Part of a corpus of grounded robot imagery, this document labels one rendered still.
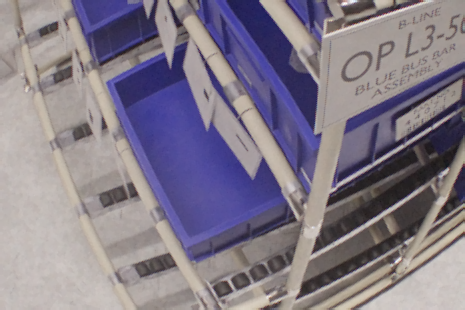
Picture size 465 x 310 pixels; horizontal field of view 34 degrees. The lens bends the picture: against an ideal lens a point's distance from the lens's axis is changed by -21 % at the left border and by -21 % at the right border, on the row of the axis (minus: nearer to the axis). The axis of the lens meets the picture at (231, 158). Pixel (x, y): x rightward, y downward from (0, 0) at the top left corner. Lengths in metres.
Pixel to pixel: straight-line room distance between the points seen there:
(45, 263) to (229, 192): 0.93
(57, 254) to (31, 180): 0.26
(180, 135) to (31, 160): 0.95
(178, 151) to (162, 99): 0.12
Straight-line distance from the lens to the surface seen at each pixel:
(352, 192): 2.19
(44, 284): 2.49
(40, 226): 2.56
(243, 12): 1.54
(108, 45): 1.87
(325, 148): 1.14
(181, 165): 1.77
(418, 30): 0.97
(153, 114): 1.82
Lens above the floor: 2.33
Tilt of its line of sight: 64 degrees down
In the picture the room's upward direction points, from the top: 1 degrees clockwise
